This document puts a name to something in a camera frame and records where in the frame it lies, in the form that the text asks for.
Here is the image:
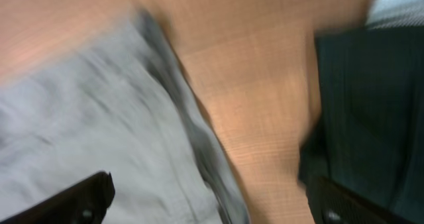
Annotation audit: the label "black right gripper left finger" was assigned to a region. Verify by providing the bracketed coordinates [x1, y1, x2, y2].
[1, 171, 115, 224]

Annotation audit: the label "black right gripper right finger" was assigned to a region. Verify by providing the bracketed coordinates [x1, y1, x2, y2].
[306, 176, 413, 224]

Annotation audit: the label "grey shorts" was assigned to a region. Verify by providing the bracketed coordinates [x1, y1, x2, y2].
[1, 11, 250, 223]

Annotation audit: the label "black garment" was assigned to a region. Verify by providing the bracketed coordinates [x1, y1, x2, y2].
[298, 27, 423, 223]

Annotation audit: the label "light blue garment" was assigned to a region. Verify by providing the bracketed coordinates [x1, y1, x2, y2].
[366, 0, 423, 28]

